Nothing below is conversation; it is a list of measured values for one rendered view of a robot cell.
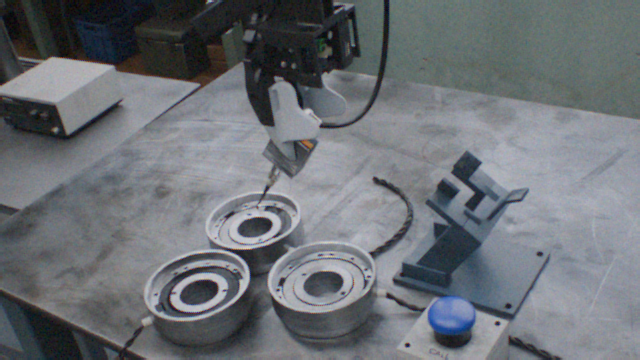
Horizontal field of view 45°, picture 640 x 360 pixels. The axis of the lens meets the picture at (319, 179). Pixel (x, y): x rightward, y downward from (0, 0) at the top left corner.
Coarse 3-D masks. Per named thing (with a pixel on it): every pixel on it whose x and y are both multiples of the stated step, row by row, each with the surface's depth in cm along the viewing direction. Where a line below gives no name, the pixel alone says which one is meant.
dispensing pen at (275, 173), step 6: (312, 114) 76; (318, 120) 76; (318, 126) 76; (312, 144) 79; (312, 150) 79; (306, 156) 79; (306, 162) 81; (276, 168) 82; (300, 168) 81; (270, 174) 83; (276, 174) 83; (270, 180) 84; (276, 180) 84; (270, 186) 85; (264, 192) 86; (258, 204) 88
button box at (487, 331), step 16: (480, 320) 67; (496, 320) 67; (416, 336) 66; (432, 336) 66; (448, 336) 65; (464, 336) 65; (480, 336) 65; (496, 336) 65; (400, 352) 65; (416, 352) 65; (432, 352) 64; (448, 352) 64; (464, 352) 64; (480, 352) 64; (496, 352) 65
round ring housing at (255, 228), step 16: (256, 192) 89; (272, 192) 89; (224, 208) 88; (240, 208) 89; (288, 208) 88; (208, 224) 85; (240, 224) 87; (256, 224) 88; (272, 224) 86; (208, 240) 84; (240, 240) 84; (256, 240) 83; (272, 240) 81; (288, 240) 82; (240, 256) 81; (256, 256) 81; (272, 256) 82; (256, 272) 83
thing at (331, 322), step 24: (288, 264) 79; (360, 264) 78; (312, 288) 78; (336, 288) 79; (288, 312) 73; (312, 312) 71; (336, 312) 71; (360, 312) 73; (312, 336) 74; (336, 336) 74
